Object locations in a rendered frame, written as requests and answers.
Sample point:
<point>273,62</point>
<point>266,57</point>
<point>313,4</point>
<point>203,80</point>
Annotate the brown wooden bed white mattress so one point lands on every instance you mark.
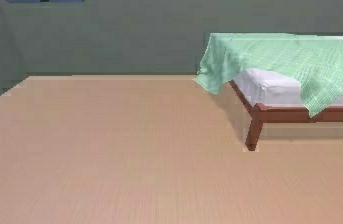
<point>272,90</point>

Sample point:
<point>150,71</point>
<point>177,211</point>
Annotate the green checked blanket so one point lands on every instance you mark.
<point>272,53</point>

